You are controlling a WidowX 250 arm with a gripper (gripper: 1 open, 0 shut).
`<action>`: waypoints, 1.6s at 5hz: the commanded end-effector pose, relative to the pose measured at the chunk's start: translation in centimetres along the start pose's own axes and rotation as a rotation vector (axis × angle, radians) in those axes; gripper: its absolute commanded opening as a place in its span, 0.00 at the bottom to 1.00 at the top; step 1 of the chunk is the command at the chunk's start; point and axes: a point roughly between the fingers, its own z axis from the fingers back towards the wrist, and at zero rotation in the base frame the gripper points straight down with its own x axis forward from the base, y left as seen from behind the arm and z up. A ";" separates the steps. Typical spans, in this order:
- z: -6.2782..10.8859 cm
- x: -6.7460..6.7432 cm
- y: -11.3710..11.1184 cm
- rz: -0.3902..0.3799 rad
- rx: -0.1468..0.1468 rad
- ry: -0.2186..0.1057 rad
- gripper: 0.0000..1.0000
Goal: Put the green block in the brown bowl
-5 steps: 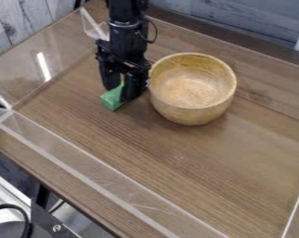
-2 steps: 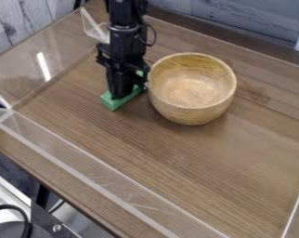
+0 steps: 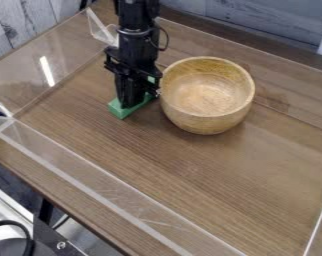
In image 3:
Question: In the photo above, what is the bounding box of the black cable loop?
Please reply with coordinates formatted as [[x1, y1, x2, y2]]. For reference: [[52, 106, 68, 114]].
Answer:
[[0, 219, 36, 256]]

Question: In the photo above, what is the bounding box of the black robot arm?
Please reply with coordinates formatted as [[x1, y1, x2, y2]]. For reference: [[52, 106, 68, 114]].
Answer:
[[104, 0, 163, 109]]

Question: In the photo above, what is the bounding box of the light wooden bowl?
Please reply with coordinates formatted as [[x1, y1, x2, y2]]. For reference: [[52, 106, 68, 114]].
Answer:
[[160, 56, 256, 135]]

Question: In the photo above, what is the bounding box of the black table leg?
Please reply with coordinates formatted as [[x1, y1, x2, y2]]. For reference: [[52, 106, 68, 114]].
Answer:
[[39, 199, 55, 225]]

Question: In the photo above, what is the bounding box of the black metal table bracket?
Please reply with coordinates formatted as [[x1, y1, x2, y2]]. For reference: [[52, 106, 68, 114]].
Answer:
[[32, 218, 88, 256]]

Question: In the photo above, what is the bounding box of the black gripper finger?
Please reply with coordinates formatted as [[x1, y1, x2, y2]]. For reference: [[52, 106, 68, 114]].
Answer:
[[115, 74, 131, 108], [127, 77, 148, 107]]

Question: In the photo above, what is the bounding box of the clear acrylic tray enclosure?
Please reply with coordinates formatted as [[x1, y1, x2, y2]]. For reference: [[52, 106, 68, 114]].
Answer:
[[0, 11, 322, 256]]

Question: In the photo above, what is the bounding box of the green rectangular block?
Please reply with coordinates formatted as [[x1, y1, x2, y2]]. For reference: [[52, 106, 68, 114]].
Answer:
[[108, 76, 159, 120]]

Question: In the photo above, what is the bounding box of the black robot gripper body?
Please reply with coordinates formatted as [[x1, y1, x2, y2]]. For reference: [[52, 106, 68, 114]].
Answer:
[[103, 28, 164, 96]]

